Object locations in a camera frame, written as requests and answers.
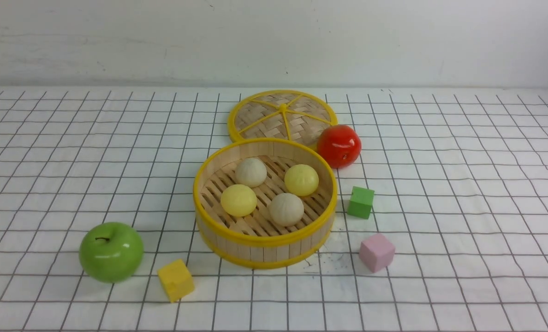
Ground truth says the white bun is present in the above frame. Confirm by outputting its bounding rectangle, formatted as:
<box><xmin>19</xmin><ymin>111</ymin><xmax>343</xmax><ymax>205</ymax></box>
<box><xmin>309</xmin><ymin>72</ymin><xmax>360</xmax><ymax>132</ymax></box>
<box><xmin>234</xmin><ymin>157</ymin><xmax>267</xmax><ymax>188</ymax></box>

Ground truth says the yellow bun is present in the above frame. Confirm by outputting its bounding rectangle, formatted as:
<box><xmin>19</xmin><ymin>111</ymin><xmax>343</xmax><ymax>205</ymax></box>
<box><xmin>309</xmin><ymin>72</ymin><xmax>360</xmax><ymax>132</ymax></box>
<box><xmin>220</xmin><ymin>184</ymin><xmax>257</xmax><ymax>217</ymax></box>
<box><xmin>284</xmin><ymin>164</ymin><xmax>320</xmax><ymax>197</ymax></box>

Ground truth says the beige bun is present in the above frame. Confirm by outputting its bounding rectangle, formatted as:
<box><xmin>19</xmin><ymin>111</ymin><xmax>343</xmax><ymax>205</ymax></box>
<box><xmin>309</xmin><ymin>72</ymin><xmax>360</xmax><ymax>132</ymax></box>
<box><xmin>268</xmin><ymin>193</ymin><xmax>305</xmax><ymax>227</ymax></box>

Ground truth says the bamboo steamer tray yellow rim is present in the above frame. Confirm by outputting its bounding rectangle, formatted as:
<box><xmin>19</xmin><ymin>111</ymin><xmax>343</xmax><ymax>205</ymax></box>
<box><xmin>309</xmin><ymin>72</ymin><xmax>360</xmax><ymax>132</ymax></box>
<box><xmin>192</xmin><ymin>138</ymin><xmax>338</xmax><ymax>269</ymax></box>

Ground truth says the bamboo steamer lid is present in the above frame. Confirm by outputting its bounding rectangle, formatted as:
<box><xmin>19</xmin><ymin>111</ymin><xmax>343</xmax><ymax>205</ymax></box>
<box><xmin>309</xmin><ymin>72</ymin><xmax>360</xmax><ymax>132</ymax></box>
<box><xmin>227</xmin><ymin>90</ymin><xmax>339</xmax><ymax>148</ymax></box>

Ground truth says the red apple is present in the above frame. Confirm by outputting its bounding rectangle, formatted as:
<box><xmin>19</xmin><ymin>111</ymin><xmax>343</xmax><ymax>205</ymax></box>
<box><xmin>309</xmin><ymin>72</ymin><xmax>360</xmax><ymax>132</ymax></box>
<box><xmin>316</xmin><ymin>124</ymin><xmax>361</xmax><ymax>169</ymax></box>

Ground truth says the green foam cube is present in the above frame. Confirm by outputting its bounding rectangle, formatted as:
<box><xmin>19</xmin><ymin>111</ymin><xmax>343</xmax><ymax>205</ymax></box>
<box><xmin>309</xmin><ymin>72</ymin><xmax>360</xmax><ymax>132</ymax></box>
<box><xmin>346</xmin><ymin>186</ymin><xmax>375</xmax><ymax>219</ymax></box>

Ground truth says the pink foam cube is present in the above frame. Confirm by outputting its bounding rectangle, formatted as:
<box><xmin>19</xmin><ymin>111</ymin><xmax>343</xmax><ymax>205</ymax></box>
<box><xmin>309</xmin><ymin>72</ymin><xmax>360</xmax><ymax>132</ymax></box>
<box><xmin>359</xmin><ymin>233</ymin><xmax>396</xmax><ymax>273</ymax></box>

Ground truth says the yellow foam cube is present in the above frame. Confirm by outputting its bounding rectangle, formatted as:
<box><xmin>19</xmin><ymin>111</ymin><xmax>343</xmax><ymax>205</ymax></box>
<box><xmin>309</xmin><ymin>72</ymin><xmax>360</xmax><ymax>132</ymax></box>
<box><xmin>158</xmin><ymin>259</ymin><xmax>195</xmax><ymax>303</ymax></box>

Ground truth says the green apple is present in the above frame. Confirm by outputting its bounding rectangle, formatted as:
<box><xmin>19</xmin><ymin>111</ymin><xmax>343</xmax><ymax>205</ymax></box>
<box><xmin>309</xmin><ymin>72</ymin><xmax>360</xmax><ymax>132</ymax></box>
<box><xmin>78</xmin><ymin>221</ymin><xmax>144</xmax><ymax>283</ymax></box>

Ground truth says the white grid tablecloth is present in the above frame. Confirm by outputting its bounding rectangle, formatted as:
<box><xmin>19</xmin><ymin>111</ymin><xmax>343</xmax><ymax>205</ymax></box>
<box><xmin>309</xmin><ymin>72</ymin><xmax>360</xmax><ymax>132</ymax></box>
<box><xmin>0</xmin><ymin>87</ymin><xmax>548</xmax><ymax>332</ymax></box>

